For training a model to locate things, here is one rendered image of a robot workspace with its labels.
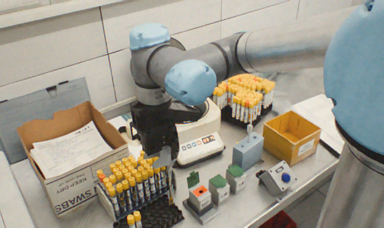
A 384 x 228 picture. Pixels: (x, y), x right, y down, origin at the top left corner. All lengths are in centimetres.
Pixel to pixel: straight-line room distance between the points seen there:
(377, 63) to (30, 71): 103
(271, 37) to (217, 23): 94
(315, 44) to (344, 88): 22
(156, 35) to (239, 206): 57
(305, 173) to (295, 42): 67
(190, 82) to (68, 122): 72
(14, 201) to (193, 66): 40
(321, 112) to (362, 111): 110
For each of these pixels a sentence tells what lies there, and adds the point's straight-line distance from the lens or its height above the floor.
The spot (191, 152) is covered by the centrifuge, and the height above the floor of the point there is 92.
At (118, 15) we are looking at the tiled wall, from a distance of 120.
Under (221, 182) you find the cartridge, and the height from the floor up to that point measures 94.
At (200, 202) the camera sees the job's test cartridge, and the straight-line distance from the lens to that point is 91.
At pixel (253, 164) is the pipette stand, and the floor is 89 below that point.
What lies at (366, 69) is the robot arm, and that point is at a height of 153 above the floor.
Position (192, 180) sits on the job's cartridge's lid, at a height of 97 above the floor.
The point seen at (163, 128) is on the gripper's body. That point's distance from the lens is 72.
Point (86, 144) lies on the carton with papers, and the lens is 114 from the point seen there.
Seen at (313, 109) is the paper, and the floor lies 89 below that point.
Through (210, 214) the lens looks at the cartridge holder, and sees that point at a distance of 95.
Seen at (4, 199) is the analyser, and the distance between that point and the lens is 70.
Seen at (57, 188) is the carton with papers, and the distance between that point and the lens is 96.
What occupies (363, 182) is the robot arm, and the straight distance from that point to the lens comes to 34.
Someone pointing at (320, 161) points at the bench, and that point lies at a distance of 117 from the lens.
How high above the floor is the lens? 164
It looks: 35 degrees down
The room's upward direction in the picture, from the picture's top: 1 degrees counter-clockwise
